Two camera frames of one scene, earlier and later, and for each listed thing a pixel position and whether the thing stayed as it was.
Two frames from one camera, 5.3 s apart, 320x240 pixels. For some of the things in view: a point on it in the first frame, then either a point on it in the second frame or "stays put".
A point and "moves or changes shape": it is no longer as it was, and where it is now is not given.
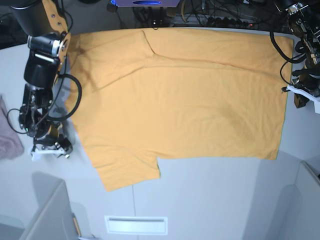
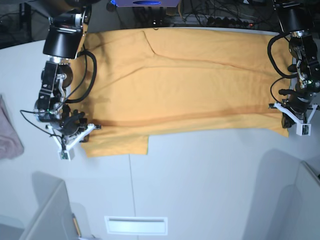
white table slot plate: [136, 225] stays put
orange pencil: [76, 223] stays put
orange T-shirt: [144, 94] moves or changes shape
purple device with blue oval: [146, 3] stays put
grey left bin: [54, 219] stays put
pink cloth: [11, 146] stays put
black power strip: [225, 22] stays put
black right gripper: [309, 80] to [298, 101]
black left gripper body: [47, 140] to [71, 123]
